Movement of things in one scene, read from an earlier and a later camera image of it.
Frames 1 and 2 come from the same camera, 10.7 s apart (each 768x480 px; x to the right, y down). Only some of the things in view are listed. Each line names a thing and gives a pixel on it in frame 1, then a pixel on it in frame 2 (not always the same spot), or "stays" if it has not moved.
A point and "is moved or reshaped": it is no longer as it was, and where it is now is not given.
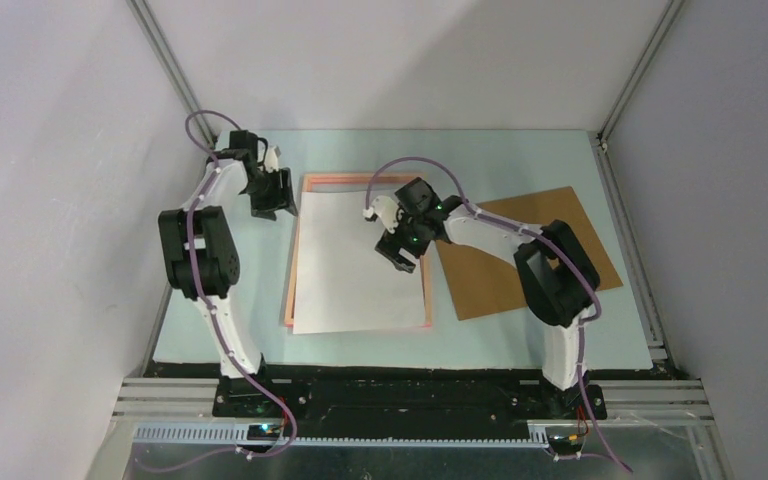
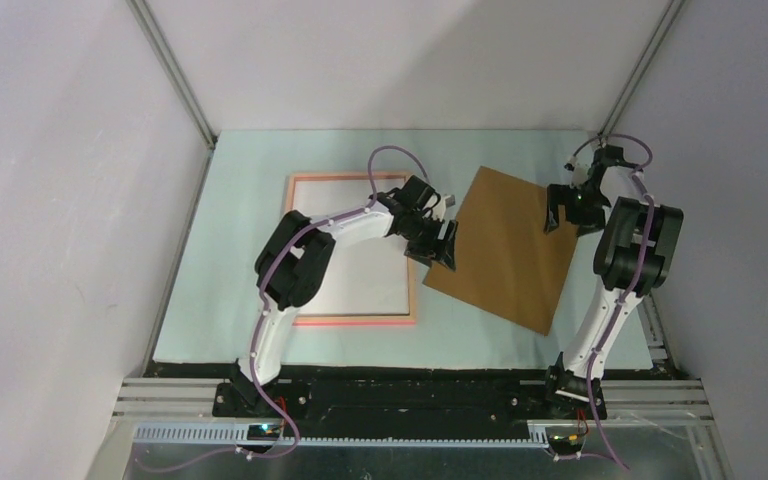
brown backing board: [483, 283] is moved or reshaped
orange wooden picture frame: [335, 182] to [356, 319]
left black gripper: [282, 198] to [440, 251]
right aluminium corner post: [641, 66] stays
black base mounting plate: [407, 394] stays
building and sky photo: [342, 283] stays
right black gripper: [391, 244] to [561, 194]
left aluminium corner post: [151, 28] stays
